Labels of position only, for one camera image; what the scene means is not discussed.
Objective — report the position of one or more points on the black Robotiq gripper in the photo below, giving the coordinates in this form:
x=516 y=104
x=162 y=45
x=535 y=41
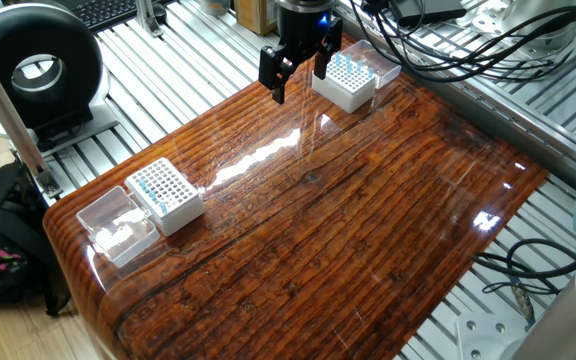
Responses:
x=300 y=30

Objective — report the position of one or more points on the blue pipette tip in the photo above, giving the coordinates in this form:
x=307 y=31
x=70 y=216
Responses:
x=152 y=195
x=163 y=208
x=142 y=185
x=348 y=59
x=350 y=69
x=338 y=60
x=370 y=72
x=359 y=65

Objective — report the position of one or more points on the white pipette tip rack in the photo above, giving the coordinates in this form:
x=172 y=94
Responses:
x=343 y=96
x=178 y=216

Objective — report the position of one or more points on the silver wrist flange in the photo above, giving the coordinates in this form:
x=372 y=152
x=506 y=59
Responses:
x=305 y=4

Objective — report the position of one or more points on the brown cardboard box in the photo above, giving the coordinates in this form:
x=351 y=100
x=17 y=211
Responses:
x=255 y=15

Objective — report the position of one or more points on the clear plastic rack lid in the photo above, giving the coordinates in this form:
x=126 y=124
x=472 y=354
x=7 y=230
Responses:
x=384 y=65
x=118 y=235

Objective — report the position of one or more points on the black power adapter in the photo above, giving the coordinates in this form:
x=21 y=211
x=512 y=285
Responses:
x=428 y=11

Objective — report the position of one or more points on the black computer keyboard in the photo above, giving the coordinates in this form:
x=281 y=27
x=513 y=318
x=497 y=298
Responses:
x=103 y=11

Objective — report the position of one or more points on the silver round metal flange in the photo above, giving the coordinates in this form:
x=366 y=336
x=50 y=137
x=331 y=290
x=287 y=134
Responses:
x=538 y=22

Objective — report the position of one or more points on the black backpack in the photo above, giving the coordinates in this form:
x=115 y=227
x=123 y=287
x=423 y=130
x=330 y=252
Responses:
x=3 y=240

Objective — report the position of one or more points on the small metal bracket stand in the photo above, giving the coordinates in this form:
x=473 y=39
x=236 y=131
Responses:
x=148 y=17

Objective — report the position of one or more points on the aluminium frame post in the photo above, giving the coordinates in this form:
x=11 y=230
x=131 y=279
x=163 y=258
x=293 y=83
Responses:
x=3 y=115

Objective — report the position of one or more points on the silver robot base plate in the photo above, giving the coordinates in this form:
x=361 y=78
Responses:
x=488 y=336

